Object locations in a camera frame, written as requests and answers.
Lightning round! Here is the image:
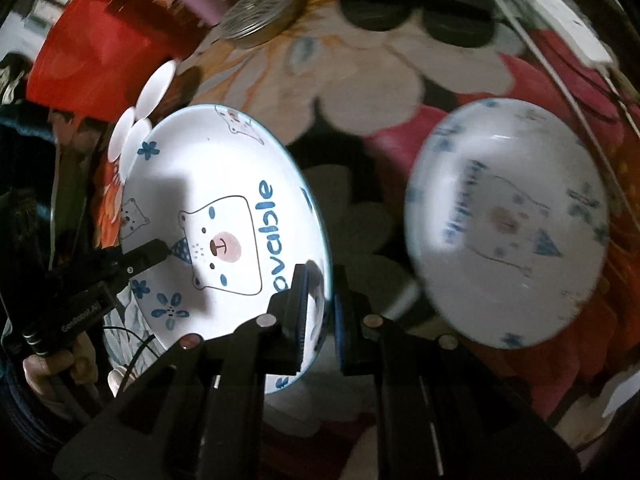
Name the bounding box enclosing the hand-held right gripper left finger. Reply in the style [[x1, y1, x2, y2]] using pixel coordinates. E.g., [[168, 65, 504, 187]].
[[52, 262, 321, 480]]

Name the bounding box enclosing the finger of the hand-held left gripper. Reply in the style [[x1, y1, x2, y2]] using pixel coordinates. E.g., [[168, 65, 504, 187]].
[[120, 239, 171, 277]]

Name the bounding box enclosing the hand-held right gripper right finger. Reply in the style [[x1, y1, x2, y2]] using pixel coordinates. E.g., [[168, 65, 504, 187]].
[[334, 265, 583, 480]]

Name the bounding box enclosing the bear plate with left hat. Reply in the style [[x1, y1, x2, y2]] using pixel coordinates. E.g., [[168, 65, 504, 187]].
[[112, 104, 333, 396]]

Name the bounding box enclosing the bear plate with hat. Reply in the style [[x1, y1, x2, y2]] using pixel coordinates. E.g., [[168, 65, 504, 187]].
[[112, 104, 333, 396], [404, 99, 611, 350]]

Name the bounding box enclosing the white bowl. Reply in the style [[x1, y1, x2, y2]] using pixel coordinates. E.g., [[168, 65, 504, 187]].
[[120, 119, 153, 176], [109, 107, 138, 161], [137, 60, 178, 113]]

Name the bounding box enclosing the bear plate with right hat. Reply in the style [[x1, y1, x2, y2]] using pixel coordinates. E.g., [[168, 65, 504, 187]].
[[404, 99, 611, 350]]

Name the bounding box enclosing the person's left hand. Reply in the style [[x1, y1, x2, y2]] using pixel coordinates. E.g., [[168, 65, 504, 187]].
[[22, 332, 100, 409]]

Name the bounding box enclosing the red fabric bag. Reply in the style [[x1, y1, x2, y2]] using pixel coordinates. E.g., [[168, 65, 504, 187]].
[[27, 0, 201, 106]]

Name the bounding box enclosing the floral mat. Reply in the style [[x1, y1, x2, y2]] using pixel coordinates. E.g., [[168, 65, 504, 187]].
[[50, 0, 640, 480]]

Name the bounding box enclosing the perforated metal lid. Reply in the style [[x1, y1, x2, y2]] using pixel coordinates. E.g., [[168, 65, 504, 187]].
[[218, 0, 307, 50]]

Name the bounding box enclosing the black slipper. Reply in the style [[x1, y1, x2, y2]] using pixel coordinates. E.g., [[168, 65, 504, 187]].
[[422, 0, 496, 48], [340, 0, 426, 31]]

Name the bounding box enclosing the white power strip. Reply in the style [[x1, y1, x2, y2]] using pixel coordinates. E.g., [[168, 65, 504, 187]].
[[510, 0, 613, 66]]

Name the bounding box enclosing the black cable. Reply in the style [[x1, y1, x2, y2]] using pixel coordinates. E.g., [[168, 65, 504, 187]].
[[102, 327, 166, 396]]

